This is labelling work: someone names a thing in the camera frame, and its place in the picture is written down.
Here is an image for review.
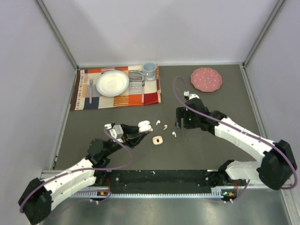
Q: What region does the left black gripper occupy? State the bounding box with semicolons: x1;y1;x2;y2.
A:
104;124;150;157

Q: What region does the white earbud case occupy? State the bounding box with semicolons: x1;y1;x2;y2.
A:
138;120;152;133

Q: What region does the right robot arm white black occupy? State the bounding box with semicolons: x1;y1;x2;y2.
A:
175;97;297;190

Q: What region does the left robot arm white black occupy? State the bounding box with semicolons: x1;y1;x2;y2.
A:
18;120;153;225

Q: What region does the beige earbud case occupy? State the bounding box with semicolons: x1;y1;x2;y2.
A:
152;136;163;145

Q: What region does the pink dotted plate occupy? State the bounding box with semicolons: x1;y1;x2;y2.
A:
191;67;223;92

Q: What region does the light blue mug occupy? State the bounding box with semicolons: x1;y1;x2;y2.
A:
139;62;157;81

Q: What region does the white bowl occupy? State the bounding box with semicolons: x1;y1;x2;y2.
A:
96;70;129;97

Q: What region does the patterned orange placemat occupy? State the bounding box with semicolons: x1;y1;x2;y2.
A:
70;65;161;111

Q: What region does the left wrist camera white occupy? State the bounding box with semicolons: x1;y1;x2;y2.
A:
104;123;124;143

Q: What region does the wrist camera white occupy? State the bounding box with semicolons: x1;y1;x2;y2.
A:
104;123;124;143
184;91;199;100

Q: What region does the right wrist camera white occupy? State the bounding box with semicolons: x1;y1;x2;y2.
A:
184;91;199;100

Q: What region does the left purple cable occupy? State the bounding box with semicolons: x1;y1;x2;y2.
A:
18;126;133;213

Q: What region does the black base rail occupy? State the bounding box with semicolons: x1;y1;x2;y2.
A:
99;170;225;194

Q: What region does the pink handled knife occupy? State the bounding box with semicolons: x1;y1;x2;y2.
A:
142;78;145;103

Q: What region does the pink handled fork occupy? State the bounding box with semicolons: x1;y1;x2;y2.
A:
89;76;93;104

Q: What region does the grey cable duct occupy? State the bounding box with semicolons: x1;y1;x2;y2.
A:
70;187;236;199

